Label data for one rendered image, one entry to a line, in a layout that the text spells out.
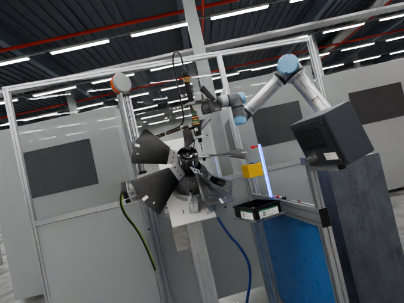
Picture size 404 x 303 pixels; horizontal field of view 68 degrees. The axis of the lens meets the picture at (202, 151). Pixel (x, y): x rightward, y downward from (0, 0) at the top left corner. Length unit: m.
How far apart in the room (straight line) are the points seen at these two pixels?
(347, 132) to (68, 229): 2.09
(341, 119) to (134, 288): 2.03
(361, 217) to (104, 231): 1.78
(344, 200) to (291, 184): 0.95
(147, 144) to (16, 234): 2.72
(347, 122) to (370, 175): 0.80
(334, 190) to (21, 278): 3.63
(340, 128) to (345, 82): 4.44
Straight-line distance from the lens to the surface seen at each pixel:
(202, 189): 1.55
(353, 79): 5.57
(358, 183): 1.83
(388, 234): 1.95
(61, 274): 2.66
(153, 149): 1.81
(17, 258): 4.30
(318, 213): 1.39
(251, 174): 2.04
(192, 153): 1.69
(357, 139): 1.11
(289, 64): 1.77
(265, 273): 1.79
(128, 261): 2.54
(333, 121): 1.08
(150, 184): 1.62
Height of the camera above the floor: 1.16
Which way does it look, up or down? 2 degrees up
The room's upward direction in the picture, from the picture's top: 13 degrees counter-clockwise
